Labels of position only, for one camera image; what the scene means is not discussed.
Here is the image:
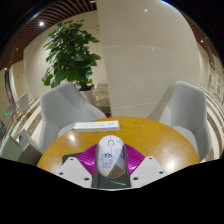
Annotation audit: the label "green potted plant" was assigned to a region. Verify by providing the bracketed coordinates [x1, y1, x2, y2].
[41, 19, 102, 104]

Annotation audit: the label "black mouse pad green lines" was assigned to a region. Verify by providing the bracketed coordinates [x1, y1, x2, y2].
[61, 152, 130, 190]

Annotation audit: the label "grey shell chair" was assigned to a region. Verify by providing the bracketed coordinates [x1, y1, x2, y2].
[158, 80, 213, 161]
[0, 129, 44, 166]
[38, 82, 108, 153]

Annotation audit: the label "white power strip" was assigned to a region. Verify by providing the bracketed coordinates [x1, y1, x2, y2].
[72, 120, 120, 133]

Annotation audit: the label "white cartoon-print computer mouse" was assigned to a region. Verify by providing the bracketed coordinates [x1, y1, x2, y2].
[95, 134, 128, 178]

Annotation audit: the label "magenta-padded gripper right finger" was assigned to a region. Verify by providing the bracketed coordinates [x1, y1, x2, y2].
[123, 146, 165, 188]

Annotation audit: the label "group of distant grey chairs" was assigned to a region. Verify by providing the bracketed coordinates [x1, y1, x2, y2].
[4, 92, 31, 118]

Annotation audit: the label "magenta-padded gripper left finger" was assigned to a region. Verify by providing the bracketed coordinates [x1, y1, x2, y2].
[55, 143, 100, 188]

